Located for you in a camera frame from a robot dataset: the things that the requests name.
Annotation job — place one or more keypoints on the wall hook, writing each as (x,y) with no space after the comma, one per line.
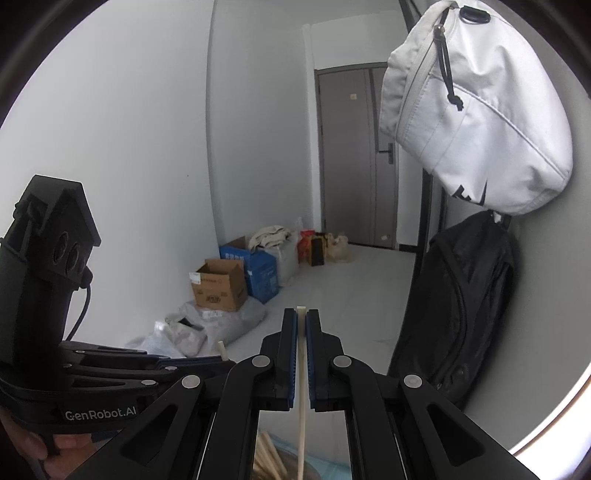
(501,218)

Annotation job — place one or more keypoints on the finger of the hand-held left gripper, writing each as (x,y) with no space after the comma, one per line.
(138,376)
(115,355)

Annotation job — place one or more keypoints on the person's left hand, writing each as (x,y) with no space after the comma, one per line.
(27,454)

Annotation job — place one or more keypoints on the grey plastic bags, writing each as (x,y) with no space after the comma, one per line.
(217,323)

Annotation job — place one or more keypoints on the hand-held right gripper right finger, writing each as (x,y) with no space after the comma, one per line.
(312,369)

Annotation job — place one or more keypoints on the grey door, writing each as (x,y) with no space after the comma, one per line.
(351,161)

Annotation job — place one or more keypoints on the red bag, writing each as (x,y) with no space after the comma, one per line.
(305,247)

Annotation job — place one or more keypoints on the brown cardboard box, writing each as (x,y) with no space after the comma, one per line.
(219,288)

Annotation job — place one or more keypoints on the blue cardboard box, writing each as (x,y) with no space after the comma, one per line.
(263,277)

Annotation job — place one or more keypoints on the beige cloth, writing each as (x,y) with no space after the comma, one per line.
(270,237)

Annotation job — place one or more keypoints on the white plastic bag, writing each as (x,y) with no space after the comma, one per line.
(288,261)

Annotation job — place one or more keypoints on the white sling bag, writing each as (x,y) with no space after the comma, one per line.
(480,115)

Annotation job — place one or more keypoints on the black backpack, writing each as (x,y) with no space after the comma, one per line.
(461,300)

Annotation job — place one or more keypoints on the beige plastic bag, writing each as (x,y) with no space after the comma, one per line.
(337,249)

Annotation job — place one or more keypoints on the white grey utensil holder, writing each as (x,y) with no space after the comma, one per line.
(295,468)

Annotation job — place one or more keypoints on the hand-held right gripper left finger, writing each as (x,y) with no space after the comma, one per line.
(291,369)

